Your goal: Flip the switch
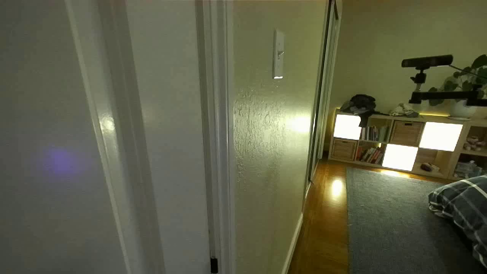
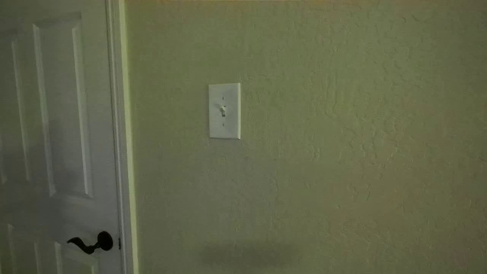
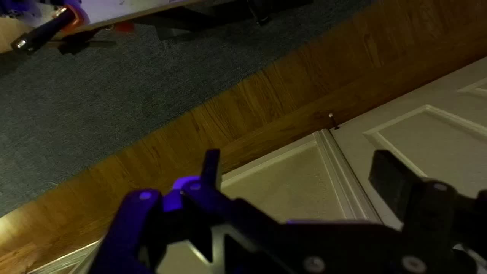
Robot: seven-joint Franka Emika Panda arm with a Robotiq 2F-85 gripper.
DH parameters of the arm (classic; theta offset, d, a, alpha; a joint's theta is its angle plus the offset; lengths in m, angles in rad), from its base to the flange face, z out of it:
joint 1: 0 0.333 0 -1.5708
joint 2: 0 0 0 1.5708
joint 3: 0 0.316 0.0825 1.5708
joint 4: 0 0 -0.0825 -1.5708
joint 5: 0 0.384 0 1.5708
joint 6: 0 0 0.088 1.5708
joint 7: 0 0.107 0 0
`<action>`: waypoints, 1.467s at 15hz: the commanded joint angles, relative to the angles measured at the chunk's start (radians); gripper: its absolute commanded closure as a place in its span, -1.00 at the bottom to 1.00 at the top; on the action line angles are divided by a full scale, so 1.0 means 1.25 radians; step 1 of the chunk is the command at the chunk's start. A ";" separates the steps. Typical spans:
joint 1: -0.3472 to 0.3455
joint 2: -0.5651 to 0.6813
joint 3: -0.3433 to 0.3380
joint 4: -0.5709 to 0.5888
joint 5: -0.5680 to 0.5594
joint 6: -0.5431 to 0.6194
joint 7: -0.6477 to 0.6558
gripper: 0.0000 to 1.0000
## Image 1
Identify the white baseboard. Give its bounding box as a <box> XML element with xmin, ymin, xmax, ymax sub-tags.
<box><xmin>280</xmin><ymin>213</ymin><xmax>302</xmax><ymax>274</ymax></box>

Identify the wicker storage basket lower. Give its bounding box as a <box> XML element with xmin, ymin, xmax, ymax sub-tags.
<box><xmin>330</xmin><ymin>140</ymin><xmax>356</xmax><ymax>161</ymax></box>

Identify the wicker storage basket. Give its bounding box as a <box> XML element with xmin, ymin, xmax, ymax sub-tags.
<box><xmin>330</xmin><ymin>140</ymin><xmax>356</xmax><ymax>161</ymax></box>
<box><xmin>389</xmin><ymin>122</ymin><xmax>423</xmax><ymax>146</ymax></box>

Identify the dark bag on shelf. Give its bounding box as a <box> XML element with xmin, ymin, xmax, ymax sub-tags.
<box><xmin>341</xmin><ymin>94</ymin><xmax>376</xmax><ymax>128</ymax></box>

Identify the black door hinge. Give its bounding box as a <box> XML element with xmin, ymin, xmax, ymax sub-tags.
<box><xmin>210</xmin><ymin>257</ymin><xmax>217</xmax><ymax>274</ymax></box>

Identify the wicker storage basket upper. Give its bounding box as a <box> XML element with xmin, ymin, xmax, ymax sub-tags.
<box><xmin>389</xmin><ymin>122</ymin><xmax>423</xmax><ymax>146</ymax></box>

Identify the grey area rug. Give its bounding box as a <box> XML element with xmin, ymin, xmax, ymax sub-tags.
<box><xmin>345</xmin><ymin>167</ymin><xmax>485</xmax><ymax>274</ymax></box>

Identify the white door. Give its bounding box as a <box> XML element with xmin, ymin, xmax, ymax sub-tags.
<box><xmin>0</xmin><ymin>0</ymin><xmax>211</xmax><ymax>274</ymax></box>

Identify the wooden cube shelf unit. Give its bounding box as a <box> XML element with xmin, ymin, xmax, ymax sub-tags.
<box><xmin>328</xmin><ymin>113</ymin><xmax>487</xmax><ymax>180</ymax></box>

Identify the plaid dark blanket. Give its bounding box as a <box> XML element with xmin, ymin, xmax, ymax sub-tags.
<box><xmin>427</xmin><ymin>175</ymin><xmax>487</xmax><ymax>268</ymax></box>

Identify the green potted plant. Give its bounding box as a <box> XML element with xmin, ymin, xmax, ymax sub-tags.
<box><xmin>441</xmin><ymin>55</ymin><xmax>487</xmax><ymax>97</ymax></box>

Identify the white closet door frame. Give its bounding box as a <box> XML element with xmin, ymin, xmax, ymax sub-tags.
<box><xmin>307</xmin><ymin>0</ymin><xmax>342</xmax><ymax>183</ymax></box>

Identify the white wall light switch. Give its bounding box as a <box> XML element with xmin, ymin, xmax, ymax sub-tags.
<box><xmin>272</xmin><ymin>29</ymin><xmax>284</xmax><ymax>81</ymax></box>

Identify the white door frame trim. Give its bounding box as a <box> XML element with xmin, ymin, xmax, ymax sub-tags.
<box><xmin>196</xmin><ymin>0</ymin><xmax>236</xmax><ymax>274</ymax></box>

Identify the black camera on stand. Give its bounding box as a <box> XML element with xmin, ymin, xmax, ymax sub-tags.
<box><xmin>400</xmin><ymin>53</ymin><xmax>487</xmax><ymax>107</ymax></box>

